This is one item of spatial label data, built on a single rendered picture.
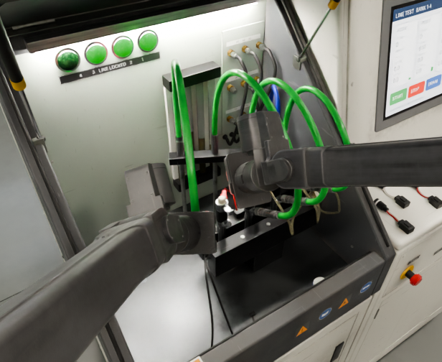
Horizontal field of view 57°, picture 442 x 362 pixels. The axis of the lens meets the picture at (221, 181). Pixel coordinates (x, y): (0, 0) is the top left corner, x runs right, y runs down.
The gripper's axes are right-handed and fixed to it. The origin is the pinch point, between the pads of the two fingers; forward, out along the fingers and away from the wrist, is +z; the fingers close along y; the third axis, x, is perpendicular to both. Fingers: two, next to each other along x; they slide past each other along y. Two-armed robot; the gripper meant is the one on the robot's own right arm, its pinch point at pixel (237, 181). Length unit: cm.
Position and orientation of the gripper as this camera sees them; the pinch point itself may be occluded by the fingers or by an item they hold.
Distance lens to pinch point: 83.8
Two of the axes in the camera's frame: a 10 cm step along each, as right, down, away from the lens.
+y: -2.1, -9.8, 0.2
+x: -9.5, 2.0, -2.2
